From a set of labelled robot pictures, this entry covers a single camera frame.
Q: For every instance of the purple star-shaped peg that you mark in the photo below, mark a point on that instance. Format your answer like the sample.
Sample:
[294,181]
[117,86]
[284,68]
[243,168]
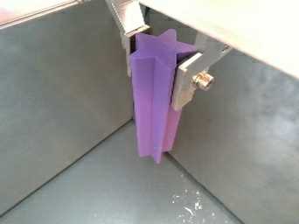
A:
[154,62]

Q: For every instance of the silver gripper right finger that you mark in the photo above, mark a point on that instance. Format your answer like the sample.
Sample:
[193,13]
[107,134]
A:
[193,71]

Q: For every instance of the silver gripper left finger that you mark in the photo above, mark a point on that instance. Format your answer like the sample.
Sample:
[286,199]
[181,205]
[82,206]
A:
[130,21]

